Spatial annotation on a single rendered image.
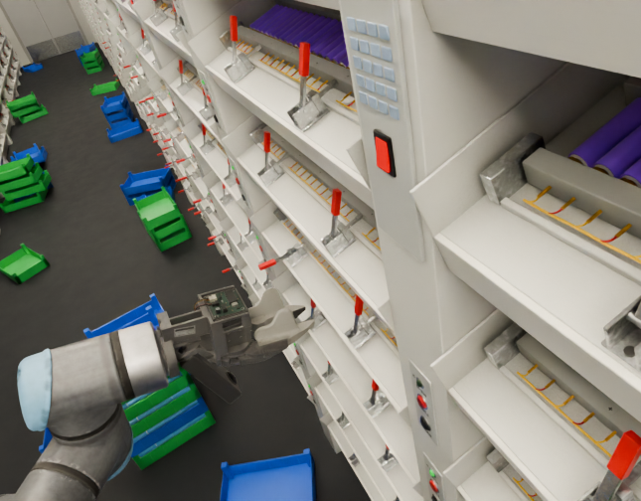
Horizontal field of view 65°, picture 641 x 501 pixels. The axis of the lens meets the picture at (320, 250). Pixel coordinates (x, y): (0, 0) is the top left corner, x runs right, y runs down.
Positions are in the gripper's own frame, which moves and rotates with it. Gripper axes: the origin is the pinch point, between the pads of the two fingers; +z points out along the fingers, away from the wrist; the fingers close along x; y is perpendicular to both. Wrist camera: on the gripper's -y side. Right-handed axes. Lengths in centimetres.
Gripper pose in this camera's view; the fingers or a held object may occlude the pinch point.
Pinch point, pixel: (301, 320)
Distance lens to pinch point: 76.2
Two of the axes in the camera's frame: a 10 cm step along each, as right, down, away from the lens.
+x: -4.3, -4.7, 7.7
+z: 9.0, -2.4, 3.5
